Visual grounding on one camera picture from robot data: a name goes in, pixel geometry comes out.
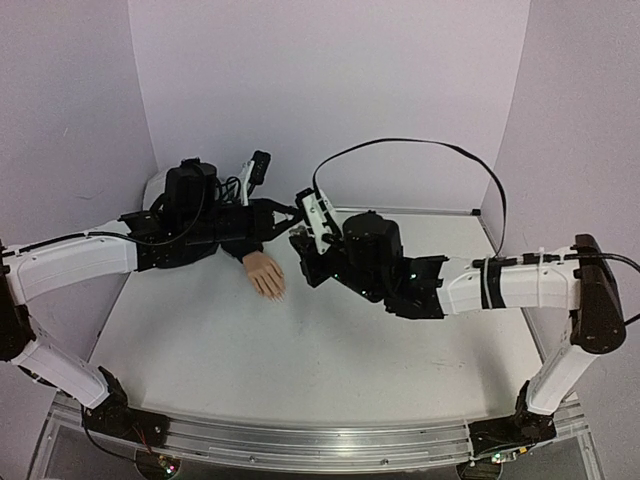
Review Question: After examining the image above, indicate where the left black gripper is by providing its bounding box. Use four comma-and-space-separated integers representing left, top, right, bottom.
184, 199, 306, 247

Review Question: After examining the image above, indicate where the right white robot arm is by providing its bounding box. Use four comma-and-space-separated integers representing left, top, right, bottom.
289, 211, 627, 416

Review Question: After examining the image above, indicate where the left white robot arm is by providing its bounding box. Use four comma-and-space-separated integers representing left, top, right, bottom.
1, 158, 286, 437

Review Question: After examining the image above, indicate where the mannequin hand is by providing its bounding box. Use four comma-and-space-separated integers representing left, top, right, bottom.
242, 251, 286, 301

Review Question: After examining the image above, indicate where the grey and black jacket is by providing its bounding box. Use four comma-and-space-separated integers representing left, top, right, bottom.
143, 169, 264, 269

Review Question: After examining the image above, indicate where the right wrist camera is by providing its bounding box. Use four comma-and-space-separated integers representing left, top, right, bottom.
296, 188, 342, 255

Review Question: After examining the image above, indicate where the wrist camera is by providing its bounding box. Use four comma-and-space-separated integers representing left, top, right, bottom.
238, 150, 271, 206
296, 188, 342, 255

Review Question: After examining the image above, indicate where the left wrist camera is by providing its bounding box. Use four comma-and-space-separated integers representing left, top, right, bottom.
238, 150, 271, 206

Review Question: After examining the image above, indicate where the aluminium front rail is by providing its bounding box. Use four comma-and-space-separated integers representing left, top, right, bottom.
153, 415, 473, 474

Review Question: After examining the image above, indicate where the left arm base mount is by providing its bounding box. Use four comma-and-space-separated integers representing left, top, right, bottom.
81, 367, 170, 454

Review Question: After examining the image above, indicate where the black camera cable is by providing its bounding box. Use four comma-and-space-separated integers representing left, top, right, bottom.
311, 138, 640, 323

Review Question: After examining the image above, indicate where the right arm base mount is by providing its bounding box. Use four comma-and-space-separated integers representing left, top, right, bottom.
469, 381, 556, 460

